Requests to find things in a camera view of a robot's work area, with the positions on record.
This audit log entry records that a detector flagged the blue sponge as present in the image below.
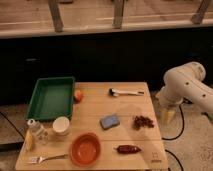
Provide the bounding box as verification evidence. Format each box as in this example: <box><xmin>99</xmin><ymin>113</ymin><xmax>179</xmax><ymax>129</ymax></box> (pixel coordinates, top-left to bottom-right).
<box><xmin>100</xmin><ymin>114</ymin><xmax>120</xmax><ymax>130</ymax></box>

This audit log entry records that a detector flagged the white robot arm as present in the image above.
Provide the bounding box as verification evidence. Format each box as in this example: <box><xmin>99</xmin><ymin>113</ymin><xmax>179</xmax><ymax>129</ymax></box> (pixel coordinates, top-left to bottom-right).
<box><xmin>156</xmin><ymin>62</ymin><xmax>213</xmax><ymax>124</ymax></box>

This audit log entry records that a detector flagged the green plastic tray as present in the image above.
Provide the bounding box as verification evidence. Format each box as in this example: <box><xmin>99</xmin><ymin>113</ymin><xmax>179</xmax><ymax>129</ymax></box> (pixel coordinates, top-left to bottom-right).
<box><xmin>25</xmin><ymin>77</ymin><xmax>75</xmax><ymax>121</ymax></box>

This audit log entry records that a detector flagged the dark red grape bunch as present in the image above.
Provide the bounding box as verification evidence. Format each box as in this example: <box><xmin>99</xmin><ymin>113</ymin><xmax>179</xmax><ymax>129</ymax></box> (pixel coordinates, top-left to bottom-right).
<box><xmin>133</xmin><ymin>116</ymin><xmax>154</xmax><ymax>130</ymax></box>

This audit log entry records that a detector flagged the orange bowl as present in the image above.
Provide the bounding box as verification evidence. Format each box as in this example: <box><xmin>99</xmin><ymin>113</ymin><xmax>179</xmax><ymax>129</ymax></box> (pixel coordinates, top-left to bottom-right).
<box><xmin>69</xmin><ymin>132</ymin><xmax>101</xmax><ymax>167</ymax></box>

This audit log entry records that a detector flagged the orange peach fruit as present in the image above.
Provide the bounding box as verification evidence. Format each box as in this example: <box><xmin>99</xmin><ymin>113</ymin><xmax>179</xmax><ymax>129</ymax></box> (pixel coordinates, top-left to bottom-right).
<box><xmin>74</xmin><ymin>90</ymin><xmax>83</xmax><ymax>102</ymax></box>

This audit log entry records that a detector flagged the white cup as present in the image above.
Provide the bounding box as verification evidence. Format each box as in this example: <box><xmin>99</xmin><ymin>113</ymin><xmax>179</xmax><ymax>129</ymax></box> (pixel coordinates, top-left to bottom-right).
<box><xmin>52</xmin><ymin>116</ymin><xmax>70</xmax><ymax>135</ymax></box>

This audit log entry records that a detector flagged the clear plastic bottle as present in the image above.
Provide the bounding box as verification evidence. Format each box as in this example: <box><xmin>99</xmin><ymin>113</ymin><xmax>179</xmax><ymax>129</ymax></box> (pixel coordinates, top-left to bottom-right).
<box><xmin>27</xmin><ymin>119</ymin><xmax>48</xmax><ymax>144</ymax></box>

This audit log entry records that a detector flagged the silver fork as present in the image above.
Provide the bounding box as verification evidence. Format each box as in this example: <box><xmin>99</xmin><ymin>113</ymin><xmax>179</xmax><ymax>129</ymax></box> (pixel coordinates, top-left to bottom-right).
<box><xmin>27</xmin><ymin>154</ymin><xmax>68</xmax><ymax>164</ymax></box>

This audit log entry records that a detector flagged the yellow corn cob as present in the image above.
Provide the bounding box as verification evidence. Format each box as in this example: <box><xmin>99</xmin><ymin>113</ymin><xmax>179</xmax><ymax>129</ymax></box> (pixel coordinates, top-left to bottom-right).
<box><xmin>25</xmin><ymin>131</ymin><xmax>34</xmax><ymax>151</ymax></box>

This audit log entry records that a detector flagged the black cable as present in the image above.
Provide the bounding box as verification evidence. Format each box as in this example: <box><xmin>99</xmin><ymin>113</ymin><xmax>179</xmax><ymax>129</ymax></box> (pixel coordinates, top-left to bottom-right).
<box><xmin>161</xmin><ymin>103</ymin><xmax>186</xmax><ymax>171</ymax></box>

